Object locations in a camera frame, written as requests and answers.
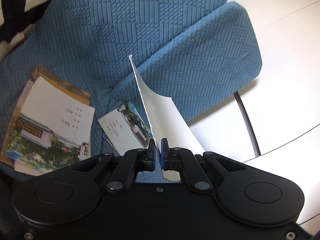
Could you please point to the blue textured bedspread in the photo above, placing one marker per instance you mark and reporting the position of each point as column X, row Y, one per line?
column 197, row 52

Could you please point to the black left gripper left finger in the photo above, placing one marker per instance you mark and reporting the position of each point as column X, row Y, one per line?
column 129, row 165

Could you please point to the white paper sheet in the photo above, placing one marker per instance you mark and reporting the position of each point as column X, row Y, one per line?
column 165, row 122

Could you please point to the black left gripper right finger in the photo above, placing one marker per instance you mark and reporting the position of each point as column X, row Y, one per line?
column 184, row 162

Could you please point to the red white black blanket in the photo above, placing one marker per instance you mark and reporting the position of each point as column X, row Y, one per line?
column 18, row 18

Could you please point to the white scenery cover booklet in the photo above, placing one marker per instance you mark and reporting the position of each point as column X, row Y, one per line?
column 52, row 131

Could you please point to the tan patterned cover book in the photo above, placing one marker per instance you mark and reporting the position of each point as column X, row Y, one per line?
column 59, row 83

